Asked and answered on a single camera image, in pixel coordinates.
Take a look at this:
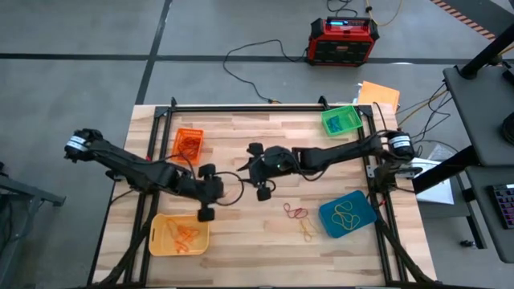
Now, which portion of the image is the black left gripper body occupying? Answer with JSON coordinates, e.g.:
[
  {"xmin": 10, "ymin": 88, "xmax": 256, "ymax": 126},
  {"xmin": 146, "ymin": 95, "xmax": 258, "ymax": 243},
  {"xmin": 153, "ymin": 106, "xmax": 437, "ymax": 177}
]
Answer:
[{"xmin": 176, "ymin": 162, "xmax": 226, "ymax": 223}]

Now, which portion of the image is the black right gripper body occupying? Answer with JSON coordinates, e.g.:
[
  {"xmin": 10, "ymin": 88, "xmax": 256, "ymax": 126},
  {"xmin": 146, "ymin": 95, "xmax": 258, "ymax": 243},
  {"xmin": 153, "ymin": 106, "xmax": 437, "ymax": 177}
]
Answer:
[{"xmin": 245, "ymin": 142, "xmax": 300, "ymax": 201}]

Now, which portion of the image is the yellow rubber band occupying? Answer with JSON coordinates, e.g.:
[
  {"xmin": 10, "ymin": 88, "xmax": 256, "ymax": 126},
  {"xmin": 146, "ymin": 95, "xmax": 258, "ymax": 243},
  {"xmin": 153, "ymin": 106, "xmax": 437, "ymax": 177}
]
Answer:
[
  {"xmin": 335, "ymin": 200, "xmax": 354, "ymax": 220},
  {"xmin": 298, "ymin": 218, "xmax": 319, "ymax": 244},
  {"xmin": 331, "ymin": 210, "xmax": 361, "ymax": 232}
]

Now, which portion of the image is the dark red rubber band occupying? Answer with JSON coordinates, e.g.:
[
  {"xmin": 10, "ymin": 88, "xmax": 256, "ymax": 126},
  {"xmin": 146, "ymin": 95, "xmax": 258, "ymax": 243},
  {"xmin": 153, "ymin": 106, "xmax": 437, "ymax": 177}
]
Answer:
[{"xmin": 283, "ymin": 202, "xmax": 310, "ymax": 220}]

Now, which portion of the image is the orange plastic basket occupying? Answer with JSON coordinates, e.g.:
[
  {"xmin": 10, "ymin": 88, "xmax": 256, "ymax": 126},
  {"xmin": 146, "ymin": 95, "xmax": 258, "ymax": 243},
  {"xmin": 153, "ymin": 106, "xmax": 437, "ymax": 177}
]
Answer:
[{"xmin": 171, "ymin": 127, "xmax": 205, "ymax": 166}]

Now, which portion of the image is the yellow plastic basket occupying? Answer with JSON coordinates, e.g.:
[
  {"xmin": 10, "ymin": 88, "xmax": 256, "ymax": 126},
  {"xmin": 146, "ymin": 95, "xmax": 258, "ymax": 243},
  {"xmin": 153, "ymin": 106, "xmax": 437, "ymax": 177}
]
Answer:
[{"xmin": 148, "ymin": 212, "xmax": 211, "ymax": 257}]

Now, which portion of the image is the green plastic basket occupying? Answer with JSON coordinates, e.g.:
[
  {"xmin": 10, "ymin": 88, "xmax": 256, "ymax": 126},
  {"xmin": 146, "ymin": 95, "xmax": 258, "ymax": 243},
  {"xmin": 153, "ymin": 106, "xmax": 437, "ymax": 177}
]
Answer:
[{"xmin": 320, "ymin": 104, "xmax": 364, "ymax": 137}]

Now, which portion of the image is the blue plastic basket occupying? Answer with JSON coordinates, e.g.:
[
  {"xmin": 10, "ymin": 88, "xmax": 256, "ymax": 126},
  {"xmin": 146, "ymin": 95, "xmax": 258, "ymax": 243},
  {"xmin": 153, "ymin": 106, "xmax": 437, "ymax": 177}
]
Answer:
[{"xmin": 318, "ymin": 190, "xmax": 378, "ymax": 239}]

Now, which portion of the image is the orange paper sheet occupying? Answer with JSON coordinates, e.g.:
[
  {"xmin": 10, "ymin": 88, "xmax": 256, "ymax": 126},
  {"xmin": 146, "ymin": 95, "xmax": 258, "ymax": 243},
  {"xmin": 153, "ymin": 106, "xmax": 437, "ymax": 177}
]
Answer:
[{"xmin": 357, "ymin": 80, "xmax": 402, "ymax": 114}]

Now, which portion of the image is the red portable power station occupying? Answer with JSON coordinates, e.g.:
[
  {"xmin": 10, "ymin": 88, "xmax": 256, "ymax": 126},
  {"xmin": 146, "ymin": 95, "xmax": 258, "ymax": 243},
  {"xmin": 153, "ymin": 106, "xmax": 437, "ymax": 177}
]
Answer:
[{"xmin": 305, "ymin": 16, "xmax": 381, "ymax": 67}]

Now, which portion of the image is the clear plastic bag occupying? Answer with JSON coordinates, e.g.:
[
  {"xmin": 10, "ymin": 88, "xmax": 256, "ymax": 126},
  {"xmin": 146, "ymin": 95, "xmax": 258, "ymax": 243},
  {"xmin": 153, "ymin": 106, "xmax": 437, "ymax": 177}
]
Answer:
[{"xmin": 425, "ymin": 143, "xmax": 457, "ymax": 161}]

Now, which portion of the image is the white paper sheet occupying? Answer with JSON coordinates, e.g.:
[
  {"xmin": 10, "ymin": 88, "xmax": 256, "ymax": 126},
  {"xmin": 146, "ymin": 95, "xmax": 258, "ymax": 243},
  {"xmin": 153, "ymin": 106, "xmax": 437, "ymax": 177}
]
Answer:
[{"xmin": 413, "ymin": 158, "xmax": 455, "ymax": 206}]

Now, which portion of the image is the grey metal stand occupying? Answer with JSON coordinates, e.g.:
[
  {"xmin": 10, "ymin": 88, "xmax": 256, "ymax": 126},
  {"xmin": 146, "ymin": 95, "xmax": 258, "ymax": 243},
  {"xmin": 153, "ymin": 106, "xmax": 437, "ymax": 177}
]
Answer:
[{"xmin": 0, "ymin": 162, "xmax": 67, "ymax": 289}]

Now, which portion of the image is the large grey desk top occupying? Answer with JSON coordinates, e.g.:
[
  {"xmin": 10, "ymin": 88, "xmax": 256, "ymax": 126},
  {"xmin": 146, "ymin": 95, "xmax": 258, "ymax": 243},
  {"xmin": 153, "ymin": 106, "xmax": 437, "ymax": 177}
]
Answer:
[{"xmin": 443, "ymin": 63, "xmax": 514, "ymax": 168}]

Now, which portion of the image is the black computer keyboard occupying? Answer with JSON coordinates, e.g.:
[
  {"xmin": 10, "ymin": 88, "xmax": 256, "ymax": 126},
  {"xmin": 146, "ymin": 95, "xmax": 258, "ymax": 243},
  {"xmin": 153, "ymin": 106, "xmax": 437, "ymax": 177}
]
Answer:
[{"xmin": 487, "ymin": 183, "xmax": 514, "ymax": 230}]

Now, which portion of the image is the hazard striped floor strip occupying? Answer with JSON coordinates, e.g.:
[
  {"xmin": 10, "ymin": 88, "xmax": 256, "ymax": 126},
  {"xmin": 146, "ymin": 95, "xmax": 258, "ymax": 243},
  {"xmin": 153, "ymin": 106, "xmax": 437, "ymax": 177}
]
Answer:
[{"xmin": 430, "ymin": 0, "xmax": 497, "ymax": 40}]

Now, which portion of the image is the black round object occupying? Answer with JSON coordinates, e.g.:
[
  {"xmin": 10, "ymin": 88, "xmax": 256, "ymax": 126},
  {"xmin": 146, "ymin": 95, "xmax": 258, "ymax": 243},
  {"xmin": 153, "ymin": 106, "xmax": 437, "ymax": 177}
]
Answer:
[{"xmin": 500, "ymin": 120, "xmax": 514, "ymax": 146}]

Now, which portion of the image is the black desk pole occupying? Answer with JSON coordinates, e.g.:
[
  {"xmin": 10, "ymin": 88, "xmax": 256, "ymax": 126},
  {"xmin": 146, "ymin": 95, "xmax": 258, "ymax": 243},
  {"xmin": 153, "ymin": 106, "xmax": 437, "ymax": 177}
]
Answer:
[{"xmin": 459, "ymin": 22, "xmax": 514, "ymax": 80}]

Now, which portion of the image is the grey desk with keyboard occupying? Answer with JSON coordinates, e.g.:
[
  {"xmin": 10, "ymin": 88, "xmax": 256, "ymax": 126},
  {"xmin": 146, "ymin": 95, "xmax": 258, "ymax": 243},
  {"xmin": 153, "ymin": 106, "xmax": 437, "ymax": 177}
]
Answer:
[{"xmin": 465, "ymin": 165, "xmax": 514, "ymax": 264}]

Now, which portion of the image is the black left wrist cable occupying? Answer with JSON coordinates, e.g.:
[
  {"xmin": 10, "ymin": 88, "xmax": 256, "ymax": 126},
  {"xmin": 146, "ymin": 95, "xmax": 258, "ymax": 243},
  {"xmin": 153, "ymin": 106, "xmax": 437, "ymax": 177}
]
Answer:
[{"xmin": 160, "ymin": 152, "xmax": 245, "ymax": 207}]

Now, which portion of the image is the black base cable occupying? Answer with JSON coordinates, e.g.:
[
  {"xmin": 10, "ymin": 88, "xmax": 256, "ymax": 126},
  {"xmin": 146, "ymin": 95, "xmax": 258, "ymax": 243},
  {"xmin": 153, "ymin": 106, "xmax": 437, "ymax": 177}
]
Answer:
[{"xmin": 107, "ymin": 188, "xmax": 136, "ymax": 206}]

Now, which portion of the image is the black power cable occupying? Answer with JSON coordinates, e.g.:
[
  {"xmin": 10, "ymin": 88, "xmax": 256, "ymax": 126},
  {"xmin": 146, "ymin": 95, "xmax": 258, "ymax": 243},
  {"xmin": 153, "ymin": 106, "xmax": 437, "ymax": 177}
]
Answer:
[{"xmin": 373, "ymin": 101, "xmax": 391, "ymax": 134}]

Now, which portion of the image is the yellow desk cable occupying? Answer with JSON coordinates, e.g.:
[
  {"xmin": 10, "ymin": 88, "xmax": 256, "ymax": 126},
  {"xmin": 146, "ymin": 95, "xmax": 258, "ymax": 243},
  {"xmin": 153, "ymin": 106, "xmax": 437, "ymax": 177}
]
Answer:
[{"xmin": 396, "ymin": 88, "xmax": 450, "ymax": 128}]

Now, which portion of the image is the black desk cable bundle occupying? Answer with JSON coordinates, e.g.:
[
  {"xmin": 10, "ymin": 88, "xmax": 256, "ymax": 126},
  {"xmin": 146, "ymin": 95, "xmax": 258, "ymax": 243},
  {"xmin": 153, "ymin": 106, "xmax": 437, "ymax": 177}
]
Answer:
[{"xmin": 395, "ymin": 82, "xmax": 461, "ymax": 156}]

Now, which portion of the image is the black looped floor cable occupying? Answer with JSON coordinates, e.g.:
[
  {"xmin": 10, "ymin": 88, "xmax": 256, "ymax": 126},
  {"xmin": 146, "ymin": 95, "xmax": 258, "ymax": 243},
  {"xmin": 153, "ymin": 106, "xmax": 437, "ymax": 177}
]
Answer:
[{"xmin": 326, "ymin": 0, "xmax": 359, "ymax": 18}]

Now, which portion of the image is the black desk frame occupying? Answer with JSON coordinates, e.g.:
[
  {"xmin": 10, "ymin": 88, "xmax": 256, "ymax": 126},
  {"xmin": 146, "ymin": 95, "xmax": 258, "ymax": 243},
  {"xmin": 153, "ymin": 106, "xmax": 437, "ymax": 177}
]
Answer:
[{"xmin": 412, "ymin": 144, "xmax": 487, "ymax": 250}]

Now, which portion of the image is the yellow floor cable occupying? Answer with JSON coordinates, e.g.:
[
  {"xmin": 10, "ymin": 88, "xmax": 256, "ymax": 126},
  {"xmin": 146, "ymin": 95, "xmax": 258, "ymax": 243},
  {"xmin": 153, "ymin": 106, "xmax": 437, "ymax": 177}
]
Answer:
[{"xmin": 364, "ymin": 0, "xmax": 403, "ymax": 27}]

